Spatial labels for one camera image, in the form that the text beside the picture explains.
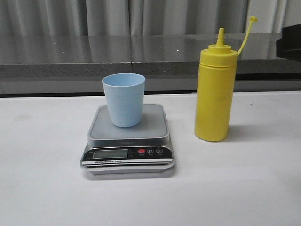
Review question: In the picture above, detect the silver electronic kitchen scale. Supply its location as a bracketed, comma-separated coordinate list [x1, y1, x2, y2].
[80, 104, 175, 174]

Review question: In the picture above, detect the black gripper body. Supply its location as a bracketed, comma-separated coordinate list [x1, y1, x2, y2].
[276, 24, 301, 61]

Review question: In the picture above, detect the yellow squeeze bottle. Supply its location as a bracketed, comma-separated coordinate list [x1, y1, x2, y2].
[194, 16, 258, 142]

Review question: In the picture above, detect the grey stone counter ledge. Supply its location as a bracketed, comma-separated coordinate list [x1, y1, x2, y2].
[0, 33, 301, 97]

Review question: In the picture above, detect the grey pleated curtain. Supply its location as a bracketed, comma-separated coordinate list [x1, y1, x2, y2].
[0, 0, 301, 36]

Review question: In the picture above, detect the light blue plastic cup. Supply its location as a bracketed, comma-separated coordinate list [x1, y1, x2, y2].
[102, 73, 146, 127]

